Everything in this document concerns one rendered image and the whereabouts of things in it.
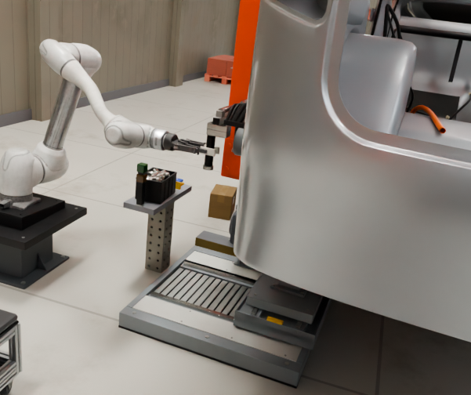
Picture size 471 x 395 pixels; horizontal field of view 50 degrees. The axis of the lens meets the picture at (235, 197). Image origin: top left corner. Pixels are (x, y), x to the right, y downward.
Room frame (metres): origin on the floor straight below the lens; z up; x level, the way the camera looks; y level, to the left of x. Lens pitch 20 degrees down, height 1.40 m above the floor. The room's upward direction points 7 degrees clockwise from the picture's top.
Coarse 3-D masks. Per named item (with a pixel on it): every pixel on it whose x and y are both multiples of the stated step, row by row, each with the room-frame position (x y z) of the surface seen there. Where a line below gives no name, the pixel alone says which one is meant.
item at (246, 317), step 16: (240, 304) 1.97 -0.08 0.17; (320, 304) 2.09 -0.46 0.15; (240, 320) 1.91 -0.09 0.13; (256, 320) 1.89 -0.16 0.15; (272, 320) 1.87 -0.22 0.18; (288, 320) 1.93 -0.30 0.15; (320, 320) 1.93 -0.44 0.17; (272, 336) 1.86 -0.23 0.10; (288, 336) 1.84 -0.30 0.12; (304, 336) 1.82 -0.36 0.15
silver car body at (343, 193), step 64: (320, 0) 1.28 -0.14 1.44; (384, 0) 3.35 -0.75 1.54; (448, 0) 4.49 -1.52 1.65; (256, 64) 1.19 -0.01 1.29; (320, 64) 1.04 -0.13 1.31; (384, 64) 1.80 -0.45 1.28; (448, 64) 4.24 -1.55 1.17; (256, 128) 1.15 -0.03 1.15; (320, 128) 1.02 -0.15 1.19; (384, 128) 1.64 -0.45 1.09; (448, 128) 2.06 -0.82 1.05; (256, 192) 1.15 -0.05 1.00; (320, 192) 1.02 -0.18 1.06; (384, 192) 0.95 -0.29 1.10; (448, 192) 0.90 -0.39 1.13; (256, 256) 1.17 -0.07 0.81; (320, 256) 1.06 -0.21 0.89; (384, 256) 0.98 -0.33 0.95; (448, 256) 0.92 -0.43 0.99; (448, 320) 0.95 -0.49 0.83
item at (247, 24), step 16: (256, 0) 2.66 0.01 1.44; (240, 16) 2.68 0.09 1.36; (256, 16) 2.65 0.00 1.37; (240, 32) 2.68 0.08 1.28; (240, 48) 2.67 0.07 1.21; (240, 64) 2.67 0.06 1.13; (240, 80) 2.67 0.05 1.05; (240, 96) 2.67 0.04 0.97; (224, 144) 2.68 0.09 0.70; (224, 160) 2.67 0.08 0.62; (240, 160) 2.65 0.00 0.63
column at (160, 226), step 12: (156, 216) 2.47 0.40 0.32; (168, 216) 2.49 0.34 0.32; (156, 228) 2.47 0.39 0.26; (168, 228) 2.51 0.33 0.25; (156, 240) 2.46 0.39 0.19; (168, 240) 2.52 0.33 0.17; (156, 252) 2.46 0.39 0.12; (168, 252) 2.53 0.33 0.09; (156, 264) 2.46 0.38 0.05; (168, 264) 2.54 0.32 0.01
